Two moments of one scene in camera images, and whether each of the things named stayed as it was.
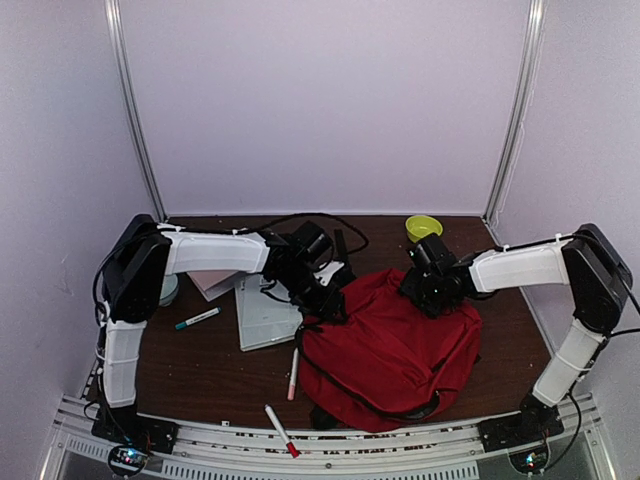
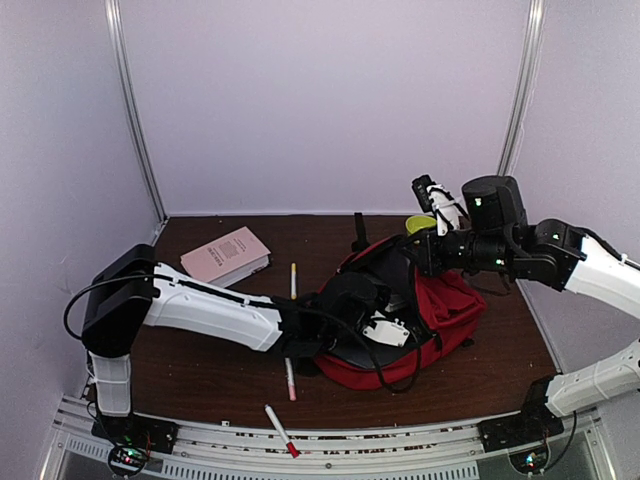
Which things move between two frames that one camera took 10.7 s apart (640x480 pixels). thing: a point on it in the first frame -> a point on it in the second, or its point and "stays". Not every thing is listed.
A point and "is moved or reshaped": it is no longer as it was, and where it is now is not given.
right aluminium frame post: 520,101 stays
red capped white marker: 290,445 stays
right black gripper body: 426,294 -> 484,252
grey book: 262,318 is moved or reshaped
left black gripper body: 309,299 -> 333,341
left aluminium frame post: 126,79 stays
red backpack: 381,360 is moved or reshaped
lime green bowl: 419,226 stays
